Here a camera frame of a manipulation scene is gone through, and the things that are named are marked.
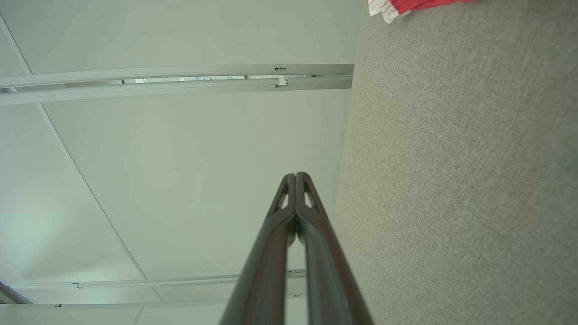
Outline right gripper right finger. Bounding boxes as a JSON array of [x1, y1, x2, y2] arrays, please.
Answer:
[[296, 172, 375, 325]]

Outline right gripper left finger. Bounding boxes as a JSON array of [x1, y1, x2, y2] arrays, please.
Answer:
[[219, 173, 298, 325]]

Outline red garment with white band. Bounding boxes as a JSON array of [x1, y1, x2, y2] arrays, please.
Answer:
[[368, 0, 479, 24]]

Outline grey fabric sofa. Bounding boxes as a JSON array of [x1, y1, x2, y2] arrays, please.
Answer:
[[333, 0, 578, 325]]

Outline grey metal frame bar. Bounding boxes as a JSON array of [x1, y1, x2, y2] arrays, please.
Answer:
[[0, 63, 355, 107], [0, 269, 308, 312]]

